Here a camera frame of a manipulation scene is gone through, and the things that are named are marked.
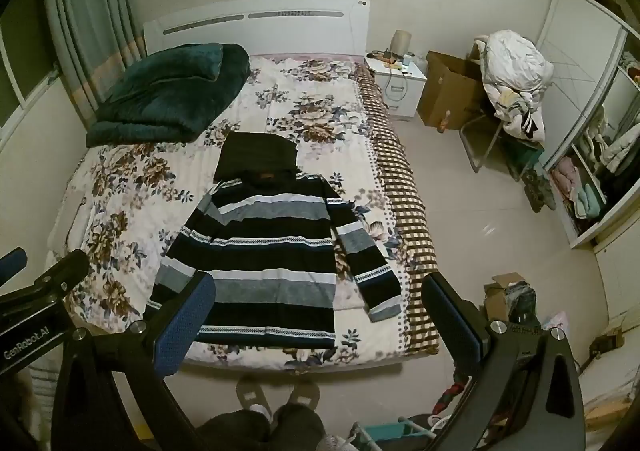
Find black plastic bag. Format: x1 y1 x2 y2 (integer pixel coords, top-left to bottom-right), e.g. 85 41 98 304
505 281 543 327

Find white bed headboard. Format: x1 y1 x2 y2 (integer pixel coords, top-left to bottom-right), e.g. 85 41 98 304
142 0 373 57

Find grey green curtain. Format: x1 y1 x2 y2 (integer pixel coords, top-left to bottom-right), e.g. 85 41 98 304
42 0 148 117

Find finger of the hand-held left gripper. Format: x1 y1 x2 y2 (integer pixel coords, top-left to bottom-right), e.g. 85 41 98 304
20 250 91 304
0 247 28 283

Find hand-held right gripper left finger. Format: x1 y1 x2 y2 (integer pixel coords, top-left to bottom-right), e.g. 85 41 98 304
50 271 216 451

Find teal folded clothes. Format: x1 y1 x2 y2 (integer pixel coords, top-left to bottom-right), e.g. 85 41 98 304
570 181 608 219

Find red cloth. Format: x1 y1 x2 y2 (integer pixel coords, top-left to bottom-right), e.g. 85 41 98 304
434 370 468 414

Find striped hooded sweater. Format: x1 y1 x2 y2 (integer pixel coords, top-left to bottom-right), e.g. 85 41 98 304
145 131 403 352

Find white nightstand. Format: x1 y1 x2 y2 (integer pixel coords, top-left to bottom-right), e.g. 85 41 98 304
365 54 428 119

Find white hanging jacket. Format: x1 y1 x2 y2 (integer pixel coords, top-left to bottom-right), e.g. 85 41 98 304
597 121 640 172

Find pink bag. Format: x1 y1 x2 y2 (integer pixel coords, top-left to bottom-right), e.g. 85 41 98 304
542 311 571 332

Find person's legs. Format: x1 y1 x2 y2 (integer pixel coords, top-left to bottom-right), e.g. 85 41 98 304
197 403 328 451

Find window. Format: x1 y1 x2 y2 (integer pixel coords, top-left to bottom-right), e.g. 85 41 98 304
0 0 56 132

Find brown checkered bed cover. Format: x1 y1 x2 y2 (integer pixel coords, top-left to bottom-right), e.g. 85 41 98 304
357 65 441 357

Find metal folding chair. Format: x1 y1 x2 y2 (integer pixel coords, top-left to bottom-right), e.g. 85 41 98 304
460 106 543 182

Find dark green blanket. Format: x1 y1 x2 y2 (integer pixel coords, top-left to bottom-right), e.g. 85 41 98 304
86 42 252 148

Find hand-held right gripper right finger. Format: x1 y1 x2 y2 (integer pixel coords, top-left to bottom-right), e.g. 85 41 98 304
421 272 586 451

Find teal basket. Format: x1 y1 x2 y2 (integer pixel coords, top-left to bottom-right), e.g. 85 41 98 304
350 418 436 451

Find floral bed sheet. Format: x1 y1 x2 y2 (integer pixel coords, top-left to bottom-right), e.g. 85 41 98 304
47 54 416 373

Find small cardboard box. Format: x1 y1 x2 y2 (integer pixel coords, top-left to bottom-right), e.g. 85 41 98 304
482 272 526 327

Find large cardboard box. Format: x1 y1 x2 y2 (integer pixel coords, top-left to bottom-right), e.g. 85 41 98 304
416 50 488 132

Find black and white garment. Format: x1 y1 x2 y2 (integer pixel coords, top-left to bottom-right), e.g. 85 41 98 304
495 88 547 142

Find person's left hand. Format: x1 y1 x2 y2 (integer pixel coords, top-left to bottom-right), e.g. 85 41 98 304
0 373 38 451

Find pink folded clothes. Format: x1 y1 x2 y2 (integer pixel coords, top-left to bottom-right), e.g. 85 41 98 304
552 158 581 197

